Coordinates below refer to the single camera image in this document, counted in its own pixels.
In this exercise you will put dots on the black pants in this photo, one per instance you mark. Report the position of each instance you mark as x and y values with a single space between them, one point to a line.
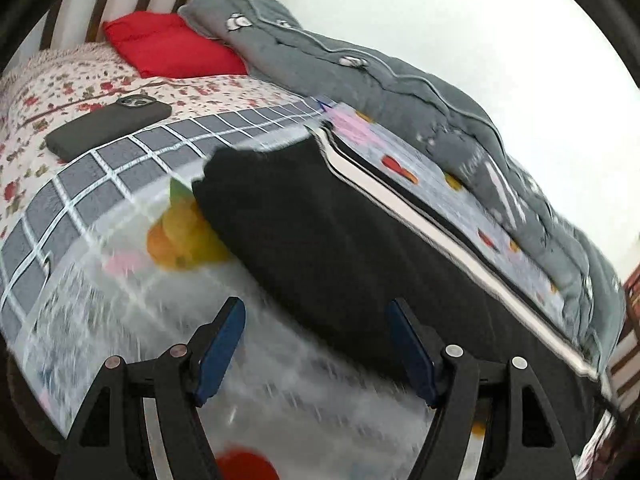
333 259

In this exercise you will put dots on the fruit pattern bed sheet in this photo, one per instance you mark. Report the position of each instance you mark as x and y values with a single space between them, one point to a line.
79 284

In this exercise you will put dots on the red pillow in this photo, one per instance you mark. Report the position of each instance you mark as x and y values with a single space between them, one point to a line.
163 45

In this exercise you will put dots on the black smartphone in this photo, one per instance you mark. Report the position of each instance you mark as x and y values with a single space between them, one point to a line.
105 124

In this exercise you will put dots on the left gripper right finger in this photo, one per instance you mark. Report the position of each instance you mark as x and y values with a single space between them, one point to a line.
523 438

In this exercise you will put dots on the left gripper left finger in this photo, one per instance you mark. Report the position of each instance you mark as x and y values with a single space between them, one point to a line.
108 439

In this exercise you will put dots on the grey quilted comforter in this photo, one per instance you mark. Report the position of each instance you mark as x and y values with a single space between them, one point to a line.
443 124

